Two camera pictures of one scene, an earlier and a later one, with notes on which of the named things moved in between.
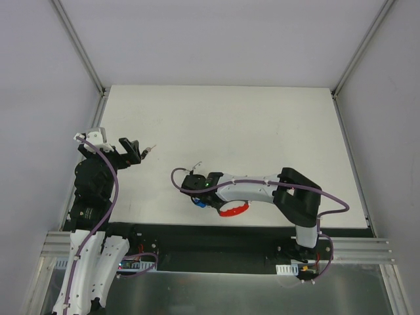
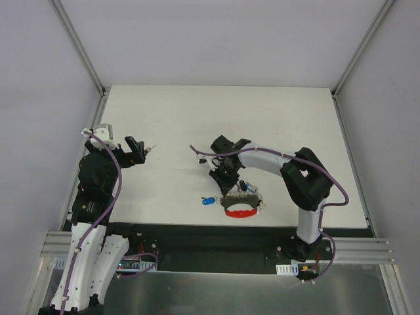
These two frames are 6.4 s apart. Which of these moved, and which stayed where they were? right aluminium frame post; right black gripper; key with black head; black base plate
Moved: right black gripper
Stayed: key with black head; black base plate; right aluminium frame post
